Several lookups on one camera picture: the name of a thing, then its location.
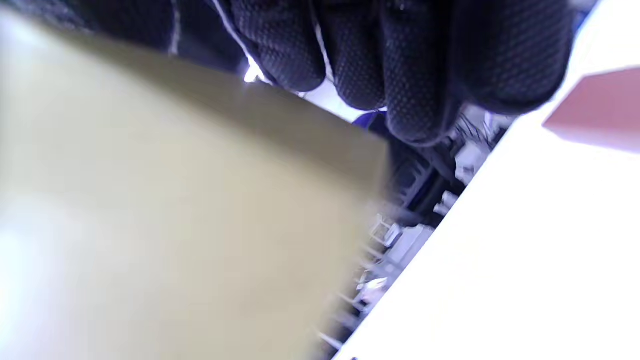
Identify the person's right hand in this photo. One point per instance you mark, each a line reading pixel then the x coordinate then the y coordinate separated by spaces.
pixel 425 60

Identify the brown storage box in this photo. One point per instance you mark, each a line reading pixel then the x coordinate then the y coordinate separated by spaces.
pixel 175 225
pixel 600 112

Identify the black office chair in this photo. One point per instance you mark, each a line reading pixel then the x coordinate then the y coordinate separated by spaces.
pixel 420 170

